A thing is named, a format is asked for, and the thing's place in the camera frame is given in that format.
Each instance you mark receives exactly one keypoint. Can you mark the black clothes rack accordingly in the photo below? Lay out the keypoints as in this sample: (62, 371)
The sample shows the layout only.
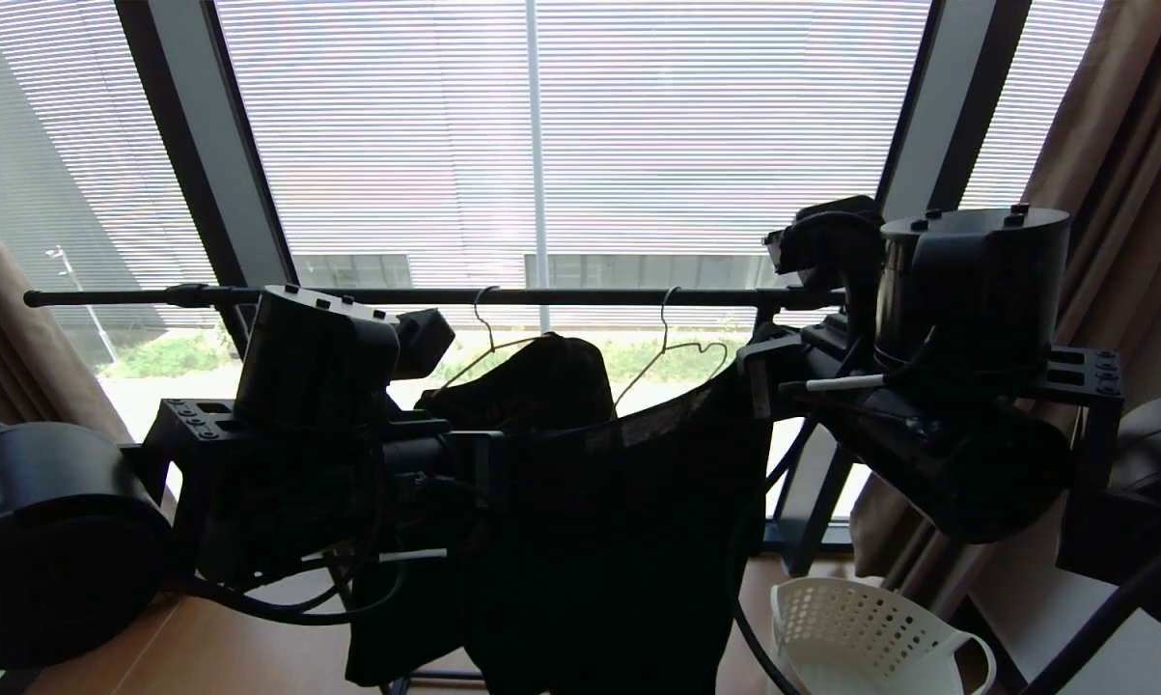
(590, 296)

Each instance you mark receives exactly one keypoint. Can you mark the white laundry basket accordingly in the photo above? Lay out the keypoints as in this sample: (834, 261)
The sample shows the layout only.
(860, 637)

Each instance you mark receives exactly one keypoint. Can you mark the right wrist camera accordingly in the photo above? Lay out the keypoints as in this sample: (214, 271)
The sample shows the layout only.
(831, 241)

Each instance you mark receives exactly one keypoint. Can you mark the brown curtain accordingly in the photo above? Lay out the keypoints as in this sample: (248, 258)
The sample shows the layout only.
(1120, 145)
(11, 338)

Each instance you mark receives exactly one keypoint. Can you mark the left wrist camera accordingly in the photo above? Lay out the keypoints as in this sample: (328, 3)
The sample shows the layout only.
(424, 340)

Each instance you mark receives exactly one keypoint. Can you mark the black shorts with green print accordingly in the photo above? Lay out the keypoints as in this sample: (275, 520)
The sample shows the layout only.
(541, 386)

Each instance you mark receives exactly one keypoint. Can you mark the pink clothes hanger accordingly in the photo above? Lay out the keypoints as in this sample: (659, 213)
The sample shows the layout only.
(489, 333)
(664, 333)

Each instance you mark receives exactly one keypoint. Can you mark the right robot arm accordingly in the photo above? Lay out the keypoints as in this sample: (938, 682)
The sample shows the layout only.
(966, 290)

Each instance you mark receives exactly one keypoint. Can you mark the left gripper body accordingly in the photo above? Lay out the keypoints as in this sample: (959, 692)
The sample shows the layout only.
(445, 468)

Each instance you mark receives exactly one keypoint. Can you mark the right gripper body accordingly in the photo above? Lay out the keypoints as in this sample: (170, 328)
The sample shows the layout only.
(802, 372)

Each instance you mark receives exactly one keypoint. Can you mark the black garment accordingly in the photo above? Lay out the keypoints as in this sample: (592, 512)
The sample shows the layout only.
(619, 541)

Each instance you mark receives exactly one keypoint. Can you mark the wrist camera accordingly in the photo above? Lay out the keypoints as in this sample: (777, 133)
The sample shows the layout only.
(831, 241)
(424, 340)

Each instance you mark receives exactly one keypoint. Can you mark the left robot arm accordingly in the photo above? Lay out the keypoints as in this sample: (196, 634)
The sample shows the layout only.
(59, 541)

